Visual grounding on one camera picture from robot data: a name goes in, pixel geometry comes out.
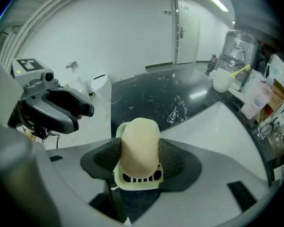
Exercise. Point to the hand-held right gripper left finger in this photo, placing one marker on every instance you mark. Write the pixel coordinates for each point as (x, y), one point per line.
(68, 164)

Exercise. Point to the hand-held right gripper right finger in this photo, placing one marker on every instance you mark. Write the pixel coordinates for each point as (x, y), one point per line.
(215, 174)

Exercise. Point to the plastic-wrapped grey appliance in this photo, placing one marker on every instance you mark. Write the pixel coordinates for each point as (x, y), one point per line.
(240, 53)

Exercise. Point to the black marble vanity counter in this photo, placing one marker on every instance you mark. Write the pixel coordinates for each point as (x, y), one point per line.
(151, 93)

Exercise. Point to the cream soap dish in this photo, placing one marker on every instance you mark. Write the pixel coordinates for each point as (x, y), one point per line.
(137, 185)

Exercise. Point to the white trash bin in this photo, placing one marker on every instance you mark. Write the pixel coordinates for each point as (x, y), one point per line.
(100, 89)

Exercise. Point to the white rectangular sink basin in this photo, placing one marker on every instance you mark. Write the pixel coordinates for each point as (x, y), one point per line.
(215, 131)

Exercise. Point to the white box appliance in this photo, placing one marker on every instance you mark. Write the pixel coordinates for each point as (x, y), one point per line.
(258, 75)

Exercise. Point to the wall-mounted holder fixture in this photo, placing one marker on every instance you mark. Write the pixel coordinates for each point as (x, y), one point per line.
(71, 64)

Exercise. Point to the pink lotion bottle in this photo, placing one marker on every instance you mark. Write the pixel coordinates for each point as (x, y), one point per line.
(256, 100)

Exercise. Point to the yellow toothbrush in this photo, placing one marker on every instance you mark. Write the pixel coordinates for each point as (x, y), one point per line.
(240, 71)

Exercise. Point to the white door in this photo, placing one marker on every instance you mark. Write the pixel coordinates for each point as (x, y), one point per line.
(187, 29)

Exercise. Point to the white cup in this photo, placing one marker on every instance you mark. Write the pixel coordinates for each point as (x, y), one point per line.
(223, 81)

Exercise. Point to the chrome faucet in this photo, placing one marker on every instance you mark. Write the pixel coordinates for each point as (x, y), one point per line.
(267, 130)

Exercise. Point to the small ceiling light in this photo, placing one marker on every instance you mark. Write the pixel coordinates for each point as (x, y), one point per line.
(216, 2)

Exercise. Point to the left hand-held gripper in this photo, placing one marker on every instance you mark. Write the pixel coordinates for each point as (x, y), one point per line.
(35, 79)

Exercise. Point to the wall switch plate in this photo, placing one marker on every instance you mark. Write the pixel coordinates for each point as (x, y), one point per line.
(167, 12)

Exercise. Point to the small brown cardboard box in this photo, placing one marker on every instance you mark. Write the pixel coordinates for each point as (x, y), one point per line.
(278, 96)

